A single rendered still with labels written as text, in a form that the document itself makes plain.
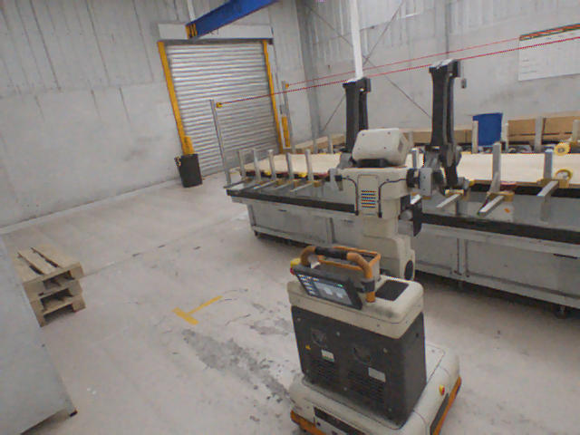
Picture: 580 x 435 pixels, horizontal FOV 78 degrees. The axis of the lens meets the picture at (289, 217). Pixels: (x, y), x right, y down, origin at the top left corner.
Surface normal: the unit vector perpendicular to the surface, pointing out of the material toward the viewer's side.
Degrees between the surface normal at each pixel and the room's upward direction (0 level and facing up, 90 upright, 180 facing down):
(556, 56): 90
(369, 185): 82
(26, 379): 90
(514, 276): 90
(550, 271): 90
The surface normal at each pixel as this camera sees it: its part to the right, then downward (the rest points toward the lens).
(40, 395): 0.69, 0.12
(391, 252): -0.66, 0.19
